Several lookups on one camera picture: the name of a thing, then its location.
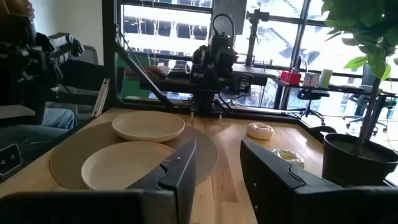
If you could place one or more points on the pale green cup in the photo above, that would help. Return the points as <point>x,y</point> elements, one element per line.
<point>325,78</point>

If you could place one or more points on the white donut green stripes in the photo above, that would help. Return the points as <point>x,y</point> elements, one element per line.
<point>290,157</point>

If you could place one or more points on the person's hand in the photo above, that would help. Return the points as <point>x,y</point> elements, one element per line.
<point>152,72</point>

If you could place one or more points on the black keyboard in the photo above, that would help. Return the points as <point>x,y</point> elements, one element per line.
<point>178,71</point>

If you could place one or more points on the pink frosted donut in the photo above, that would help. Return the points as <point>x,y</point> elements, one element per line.
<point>260,132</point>

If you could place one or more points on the green potted plant black pot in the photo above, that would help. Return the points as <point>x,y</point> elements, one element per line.
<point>351,161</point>

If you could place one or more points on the white box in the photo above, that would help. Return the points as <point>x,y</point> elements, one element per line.
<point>311,79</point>

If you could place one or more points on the red box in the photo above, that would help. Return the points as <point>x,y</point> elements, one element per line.
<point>290,77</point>

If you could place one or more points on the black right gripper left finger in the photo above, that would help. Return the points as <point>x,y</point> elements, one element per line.
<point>177,186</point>

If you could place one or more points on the round grey woven placemat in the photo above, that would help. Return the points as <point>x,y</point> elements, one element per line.
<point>68,155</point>

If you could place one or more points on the grey monitor on stand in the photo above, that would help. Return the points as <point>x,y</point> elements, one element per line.
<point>228,15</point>

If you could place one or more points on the black camera box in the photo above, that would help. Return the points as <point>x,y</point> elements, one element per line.
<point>9,159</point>

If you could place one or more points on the person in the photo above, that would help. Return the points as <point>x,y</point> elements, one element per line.
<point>81,76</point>

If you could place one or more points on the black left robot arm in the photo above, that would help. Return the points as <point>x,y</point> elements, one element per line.
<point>214,68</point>

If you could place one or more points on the cream round plate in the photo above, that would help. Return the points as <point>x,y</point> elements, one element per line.
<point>148,126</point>
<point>121,165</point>

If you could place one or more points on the grey office chair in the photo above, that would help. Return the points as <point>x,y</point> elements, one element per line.
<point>88,54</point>

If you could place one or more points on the white metal bracket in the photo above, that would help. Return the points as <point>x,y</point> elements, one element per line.
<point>101,98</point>

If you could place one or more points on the black office chair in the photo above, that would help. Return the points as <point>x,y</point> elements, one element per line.
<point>311,95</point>
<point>360,102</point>

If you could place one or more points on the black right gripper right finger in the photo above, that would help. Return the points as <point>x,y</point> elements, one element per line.
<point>267,186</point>

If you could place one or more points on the dark desk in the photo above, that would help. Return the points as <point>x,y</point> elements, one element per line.
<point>174,84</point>

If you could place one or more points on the black office desk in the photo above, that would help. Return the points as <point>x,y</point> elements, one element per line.
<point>342,89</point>

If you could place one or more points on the black monitor stand pole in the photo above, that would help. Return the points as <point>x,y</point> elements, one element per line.
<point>253,37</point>

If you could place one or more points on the green panel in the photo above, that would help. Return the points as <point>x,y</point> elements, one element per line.
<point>132,84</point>

